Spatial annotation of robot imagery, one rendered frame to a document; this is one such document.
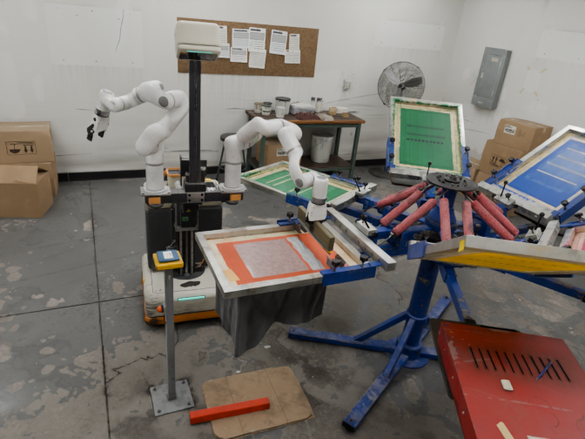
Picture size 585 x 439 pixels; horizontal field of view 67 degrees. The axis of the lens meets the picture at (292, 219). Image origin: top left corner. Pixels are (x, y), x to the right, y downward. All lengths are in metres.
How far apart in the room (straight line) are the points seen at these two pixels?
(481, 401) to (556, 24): 5.52
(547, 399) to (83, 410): 2.30
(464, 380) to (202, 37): 1.82
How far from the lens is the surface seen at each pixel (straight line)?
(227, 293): 1.99
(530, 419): 1.60
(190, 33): 2.32
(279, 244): 2.45
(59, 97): 5.76
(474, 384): 1.62
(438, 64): 7.54
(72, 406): 2.98
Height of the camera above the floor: 2.13
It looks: 25 degrees down
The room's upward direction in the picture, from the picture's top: 6 degrees clockwise
